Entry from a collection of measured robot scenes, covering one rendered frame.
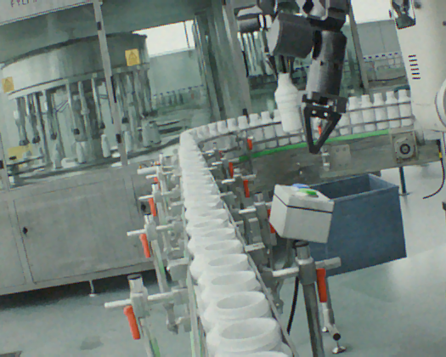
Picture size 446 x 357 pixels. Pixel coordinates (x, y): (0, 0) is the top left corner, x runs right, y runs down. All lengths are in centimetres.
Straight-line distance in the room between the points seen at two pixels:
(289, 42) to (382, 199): 95
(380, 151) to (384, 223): 116
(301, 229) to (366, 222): 86
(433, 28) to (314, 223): 63
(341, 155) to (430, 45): 163
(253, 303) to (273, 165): 262
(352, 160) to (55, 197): 246
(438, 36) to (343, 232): 69
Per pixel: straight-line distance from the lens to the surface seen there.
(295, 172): 311
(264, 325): 43
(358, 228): 195
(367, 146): 310
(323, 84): 110
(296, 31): 109
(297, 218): 110
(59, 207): 488
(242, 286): 51
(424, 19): 155
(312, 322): 85
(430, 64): 156
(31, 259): 501
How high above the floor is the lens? 131
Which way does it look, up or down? 8 degrees down
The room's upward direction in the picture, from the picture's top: 11 degrees counter-clockwise
